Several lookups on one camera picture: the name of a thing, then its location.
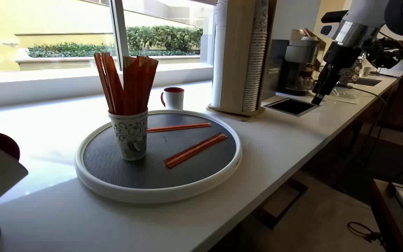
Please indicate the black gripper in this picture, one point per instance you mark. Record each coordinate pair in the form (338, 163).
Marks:
(342, 57)

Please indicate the orange straw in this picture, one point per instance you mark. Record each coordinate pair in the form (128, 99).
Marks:
(177, 128)
(128, 85)
(138, 85)
(114, 85)
(148, 78)
(194, 151)
(103, 78)

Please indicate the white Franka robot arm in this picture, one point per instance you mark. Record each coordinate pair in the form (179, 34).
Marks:
(366, 12)

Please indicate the patterned paper cup stack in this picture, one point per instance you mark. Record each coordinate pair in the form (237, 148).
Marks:
(256, 57)

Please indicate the wooden cup dispenser stand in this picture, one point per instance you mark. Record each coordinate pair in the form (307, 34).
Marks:
(236, 57)

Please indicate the white paper cup stack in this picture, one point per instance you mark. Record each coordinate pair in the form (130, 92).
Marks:
(218, 57)

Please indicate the round white grey tray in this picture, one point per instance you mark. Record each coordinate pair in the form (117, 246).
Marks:
(153, 180)

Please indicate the patterned glass jar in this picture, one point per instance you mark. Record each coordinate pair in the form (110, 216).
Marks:
(355, 75)

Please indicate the grey coffee machine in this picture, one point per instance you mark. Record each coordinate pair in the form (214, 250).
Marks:
(296, 71)

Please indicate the black flat pad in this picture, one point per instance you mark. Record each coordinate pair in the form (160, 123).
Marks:
(366, 82)

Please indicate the black flat scale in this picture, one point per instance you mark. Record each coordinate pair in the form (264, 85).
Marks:
(291, 107)

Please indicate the floor outlet hatch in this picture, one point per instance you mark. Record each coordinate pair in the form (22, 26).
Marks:
(279, 201)

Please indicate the wooden side table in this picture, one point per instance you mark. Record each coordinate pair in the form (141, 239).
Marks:
(387, 225)

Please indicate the green hedge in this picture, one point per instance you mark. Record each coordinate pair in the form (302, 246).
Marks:
(163, 40)

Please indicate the grey window mullion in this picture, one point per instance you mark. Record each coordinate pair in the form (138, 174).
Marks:
(118, 29)

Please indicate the black camera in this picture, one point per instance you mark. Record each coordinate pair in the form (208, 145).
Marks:
(333, 16)

